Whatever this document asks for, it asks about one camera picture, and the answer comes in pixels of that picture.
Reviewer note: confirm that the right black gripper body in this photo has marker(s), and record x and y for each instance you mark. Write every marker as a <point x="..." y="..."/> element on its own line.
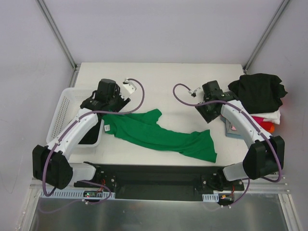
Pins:
<point x="205" y="112"/>

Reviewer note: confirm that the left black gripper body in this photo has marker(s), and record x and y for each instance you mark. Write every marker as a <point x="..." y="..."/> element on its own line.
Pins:
<point x="121" y="103"/>

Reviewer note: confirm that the green t shirt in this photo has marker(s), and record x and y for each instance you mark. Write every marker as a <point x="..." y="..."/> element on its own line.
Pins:
<point x="143" y="130"/>

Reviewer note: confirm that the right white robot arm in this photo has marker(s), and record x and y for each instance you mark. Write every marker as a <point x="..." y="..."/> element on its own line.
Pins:
<point x="265" y="153"/>

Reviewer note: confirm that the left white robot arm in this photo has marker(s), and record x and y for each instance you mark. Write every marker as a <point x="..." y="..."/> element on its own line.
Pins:
<point x="51" y="162"/>

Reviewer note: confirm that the folded grey t shirt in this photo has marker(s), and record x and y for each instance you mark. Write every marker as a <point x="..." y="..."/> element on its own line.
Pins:
<point x="231" y="131"/>

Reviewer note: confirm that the folded pink t shirt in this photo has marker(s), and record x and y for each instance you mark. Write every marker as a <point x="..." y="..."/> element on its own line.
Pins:
<point x="233" y="127"/>

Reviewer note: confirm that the white plastic laundry basket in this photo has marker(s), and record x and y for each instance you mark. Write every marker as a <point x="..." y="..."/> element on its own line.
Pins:
<point x="67" y="108"/>

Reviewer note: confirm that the black t shirt in basket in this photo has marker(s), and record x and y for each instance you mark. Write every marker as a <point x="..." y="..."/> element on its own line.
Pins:
<point x="92" y="136"/>

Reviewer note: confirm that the folded black t shirt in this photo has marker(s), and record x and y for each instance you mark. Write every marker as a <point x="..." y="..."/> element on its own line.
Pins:
<point x="259" y="93"/>

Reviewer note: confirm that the folded light blue t shirt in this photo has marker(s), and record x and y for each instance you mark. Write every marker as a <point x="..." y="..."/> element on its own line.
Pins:
<point x="228" y="134"/>

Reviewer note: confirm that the folded magenta t shirt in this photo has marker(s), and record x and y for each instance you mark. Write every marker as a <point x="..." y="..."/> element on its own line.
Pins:
<point x="259" y="120"/>

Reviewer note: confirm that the folded red t shirt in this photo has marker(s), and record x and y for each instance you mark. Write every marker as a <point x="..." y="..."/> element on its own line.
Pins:
<point x="268" y="126"/>

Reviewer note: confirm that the folded white t shirt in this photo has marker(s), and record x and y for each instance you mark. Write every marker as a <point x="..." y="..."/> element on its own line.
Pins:
<point x="274" y="117"/>

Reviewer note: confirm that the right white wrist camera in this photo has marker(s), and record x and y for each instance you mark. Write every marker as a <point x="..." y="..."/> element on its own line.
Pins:
<point x="193" y="93"/>

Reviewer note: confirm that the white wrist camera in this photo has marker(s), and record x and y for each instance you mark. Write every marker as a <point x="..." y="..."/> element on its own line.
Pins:
<point x="193" y="93"/>
<point x="127" y="88"/>

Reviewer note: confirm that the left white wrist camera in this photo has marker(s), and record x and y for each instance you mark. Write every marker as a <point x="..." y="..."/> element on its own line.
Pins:
<point x="127" y="88"/>

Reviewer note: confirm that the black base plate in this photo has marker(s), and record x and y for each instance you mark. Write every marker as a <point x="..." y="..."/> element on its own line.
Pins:
<point x="167" y="183"/>

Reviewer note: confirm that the left aluminium frame post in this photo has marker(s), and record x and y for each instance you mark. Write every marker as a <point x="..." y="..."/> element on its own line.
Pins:
<point x="55" y="30"/>

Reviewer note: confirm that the aluminium frame post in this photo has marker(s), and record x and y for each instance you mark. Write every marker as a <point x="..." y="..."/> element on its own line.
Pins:
<point x="55" y="30"/>
<point x="266" y="34"/>

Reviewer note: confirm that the aluminium front rail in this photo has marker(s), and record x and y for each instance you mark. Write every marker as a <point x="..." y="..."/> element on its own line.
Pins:
<point x="256" y="186"/>

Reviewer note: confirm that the right aluminium frame post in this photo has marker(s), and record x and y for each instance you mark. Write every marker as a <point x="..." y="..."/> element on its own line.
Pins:
<point x="266" y="34"/>

